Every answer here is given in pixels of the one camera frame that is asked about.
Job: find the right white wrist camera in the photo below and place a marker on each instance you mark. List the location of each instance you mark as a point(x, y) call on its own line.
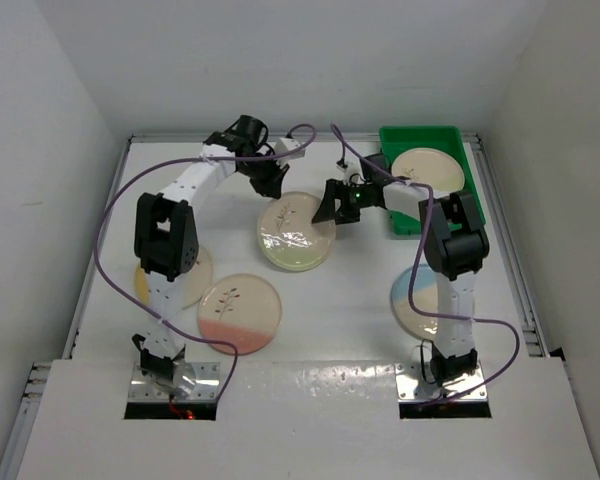
point(352, 174)

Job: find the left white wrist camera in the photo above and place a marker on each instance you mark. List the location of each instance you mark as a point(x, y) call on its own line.
point(288, 149)

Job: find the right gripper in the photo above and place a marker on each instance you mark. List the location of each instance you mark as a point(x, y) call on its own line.
point(345, 215)

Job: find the pink cream plate front left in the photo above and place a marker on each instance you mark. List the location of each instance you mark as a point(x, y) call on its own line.
point(242, 309)

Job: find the blue cream plate right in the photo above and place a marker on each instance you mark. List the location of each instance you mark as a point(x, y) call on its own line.
point(425, 296)

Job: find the yellow cream plate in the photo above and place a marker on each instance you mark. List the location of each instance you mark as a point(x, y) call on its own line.
point(197, 280)

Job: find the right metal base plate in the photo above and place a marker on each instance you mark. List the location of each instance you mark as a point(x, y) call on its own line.
point(413, 387)

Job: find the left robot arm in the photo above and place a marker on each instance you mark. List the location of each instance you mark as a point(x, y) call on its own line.
point(166, 239)

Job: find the green cream plate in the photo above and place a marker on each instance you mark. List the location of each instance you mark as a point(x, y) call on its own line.
point(287, 236)
point(430, 166)

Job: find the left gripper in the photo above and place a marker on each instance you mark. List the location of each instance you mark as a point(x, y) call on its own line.
point(271, 186)

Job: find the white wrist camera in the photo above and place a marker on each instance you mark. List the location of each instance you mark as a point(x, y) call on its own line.
point(352, 174)
point(288, 149)

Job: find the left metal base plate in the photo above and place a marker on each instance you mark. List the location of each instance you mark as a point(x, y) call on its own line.
point(193, 382)

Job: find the metal base plate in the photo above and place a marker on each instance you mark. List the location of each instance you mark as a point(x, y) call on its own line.
point(193, 382)
point(413, 387)

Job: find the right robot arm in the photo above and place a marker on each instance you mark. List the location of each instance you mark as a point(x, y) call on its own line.
point(453, 242)

